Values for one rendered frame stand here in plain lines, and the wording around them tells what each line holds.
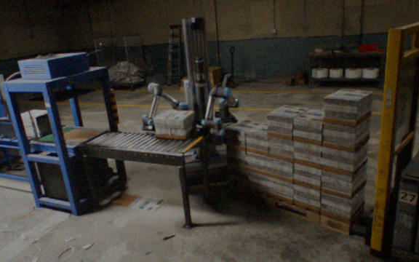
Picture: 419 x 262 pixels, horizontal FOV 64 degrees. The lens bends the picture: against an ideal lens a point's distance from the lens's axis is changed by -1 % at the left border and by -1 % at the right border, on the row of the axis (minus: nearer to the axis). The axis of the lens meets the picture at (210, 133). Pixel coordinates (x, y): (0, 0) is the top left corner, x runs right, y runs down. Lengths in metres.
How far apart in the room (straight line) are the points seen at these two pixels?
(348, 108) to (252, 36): 7.61
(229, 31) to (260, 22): 0.99
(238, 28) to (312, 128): 7.58
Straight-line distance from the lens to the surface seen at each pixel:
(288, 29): 10.15
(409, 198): 2.97
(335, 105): 3.08
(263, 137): 3.54
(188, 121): 3.67
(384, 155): 2.85
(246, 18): 10.45
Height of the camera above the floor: 2.02
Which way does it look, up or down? 19 degrees down
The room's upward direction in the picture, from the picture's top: 5 degrees counter-clockwise
